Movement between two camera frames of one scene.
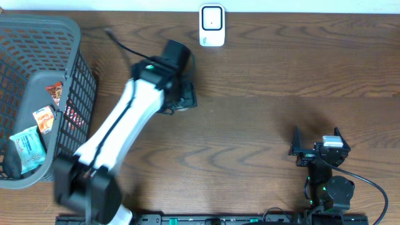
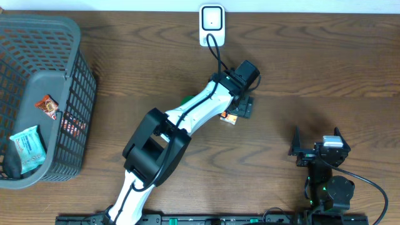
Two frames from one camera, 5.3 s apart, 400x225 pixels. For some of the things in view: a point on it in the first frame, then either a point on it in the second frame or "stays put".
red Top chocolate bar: (55, 91) -> (49, 105)
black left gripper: (188, 92) -> (246, 101)
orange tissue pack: (45, 117) -> (229, 117)
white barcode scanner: (212, 25) stays put
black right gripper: (296, 147) stays put
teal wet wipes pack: (30, 149) stays put
